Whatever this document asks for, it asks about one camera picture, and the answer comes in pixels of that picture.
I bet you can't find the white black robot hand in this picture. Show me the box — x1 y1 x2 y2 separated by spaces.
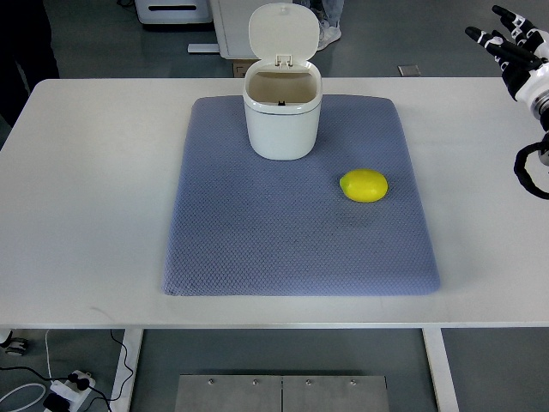
465 5 548 101

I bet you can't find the yellow lemon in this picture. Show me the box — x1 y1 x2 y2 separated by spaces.
339 168 389 203

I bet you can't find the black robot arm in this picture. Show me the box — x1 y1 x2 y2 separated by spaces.
531 91 549 166

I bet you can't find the white trash bin open lid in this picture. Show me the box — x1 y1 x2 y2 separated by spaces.
243 3 323 161

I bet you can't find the floor socket plate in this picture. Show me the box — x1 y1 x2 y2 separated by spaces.
397 64 421 77

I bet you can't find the white sneaker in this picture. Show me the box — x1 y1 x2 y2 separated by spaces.
317 20 341 52

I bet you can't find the cardboard box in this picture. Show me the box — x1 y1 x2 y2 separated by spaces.
232 59 256 78

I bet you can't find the blue quilted mat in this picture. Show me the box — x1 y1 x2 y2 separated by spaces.
162 94 440 296

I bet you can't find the right white table leg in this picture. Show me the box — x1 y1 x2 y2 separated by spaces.
422 327 459 412

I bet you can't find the white table leg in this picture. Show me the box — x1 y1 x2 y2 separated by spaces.
422 327 459 412
110 329 144 412

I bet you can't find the white appliance with slot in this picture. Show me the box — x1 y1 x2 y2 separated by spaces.
135 0 214 27

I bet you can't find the grey metal floor plate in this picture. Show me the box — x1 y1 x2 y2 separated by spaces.
175 374 389 411

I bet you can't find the left white table leg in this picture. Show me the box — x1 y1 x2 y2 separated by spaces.
110 329 144 412

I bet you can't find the white power strip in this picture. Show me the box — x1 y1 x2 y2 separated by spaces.
43 370 95 412

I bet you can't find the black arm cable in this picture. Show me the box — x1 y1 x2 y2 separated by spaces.
513 133 549 199

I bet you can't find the black power cable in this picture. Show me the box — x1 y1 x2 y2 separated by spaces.
0 329 135 412

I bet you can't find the white cable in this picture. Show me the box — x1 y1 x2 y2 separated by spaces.
0 330 55 412

